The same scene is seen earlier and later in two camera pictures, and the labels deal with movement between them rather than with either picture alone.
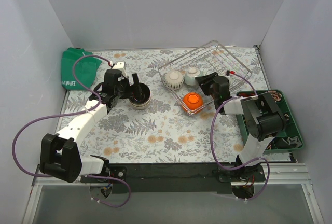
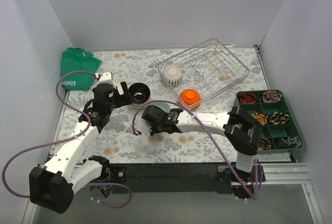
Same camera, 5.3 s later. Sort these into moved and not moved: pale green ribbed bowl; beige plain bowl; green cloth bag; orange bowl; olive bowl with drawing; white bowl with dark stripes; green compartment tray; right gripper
Moved: orange bowl; white bowl with dark stripes; right gripper; pale green ribbed bowl
Not moved: olive bowl with drawing; beige plain bowl; green cloth bag; green compartment tray
